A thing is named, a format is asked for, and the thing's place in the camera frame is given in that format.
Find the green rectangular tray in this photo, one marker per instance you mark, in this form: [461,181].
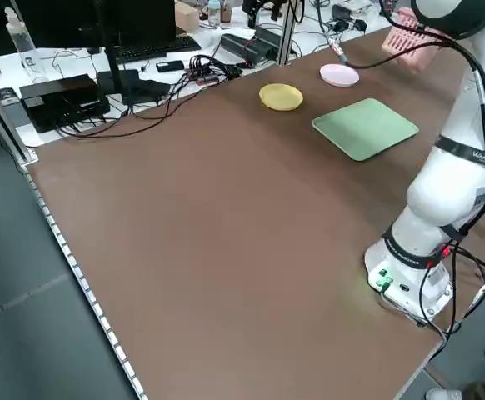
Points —
[367,129]

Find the small pink slotted basket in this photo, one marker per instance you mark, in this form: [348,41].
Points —
[409,46]

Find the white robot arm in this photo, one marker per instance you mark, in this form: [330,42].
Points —
[442,196]

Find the yellow round plate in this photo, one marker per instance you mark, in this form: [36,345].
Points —
[281,96]

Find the white round plate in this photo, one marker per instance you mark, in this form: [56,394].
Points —
[339,75]

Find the small black phone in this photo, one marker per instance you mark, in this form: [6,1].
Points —
[169,66]

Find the black power supply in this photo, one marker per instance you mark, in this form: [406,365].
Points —
[242,46]
[267,37]

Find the black keyboard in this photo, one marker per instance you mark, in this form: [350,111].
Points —
[159,48]

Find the black monitor stand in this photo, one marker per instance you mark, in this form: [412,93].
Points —
[115,62]

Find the small blue-capped bottle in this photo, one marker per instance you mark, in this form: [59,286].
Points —
[214,14]

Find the brown cardboard box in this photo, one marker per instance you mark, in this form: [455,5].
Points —
[186,16]

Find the black power adapter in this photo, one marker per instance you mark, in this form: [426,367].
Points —
[341,11]

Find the black equipment box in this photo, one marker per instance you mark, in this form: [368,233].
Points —
[59,91]

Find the black computer monitor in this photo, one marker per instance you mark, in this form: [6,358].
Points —
[59,21]

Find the small black device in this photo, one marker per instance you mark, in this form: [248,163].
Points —
[7,95]

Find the clear plastic bottle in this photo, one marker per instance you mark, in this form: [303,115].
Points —
[23,41]

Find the aluminium frame post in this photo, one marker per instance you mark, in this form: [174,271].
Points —
[3,114]
[286,33]

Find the aluminium table edge rail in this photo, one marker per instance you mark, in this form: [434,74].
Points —
[87,289]

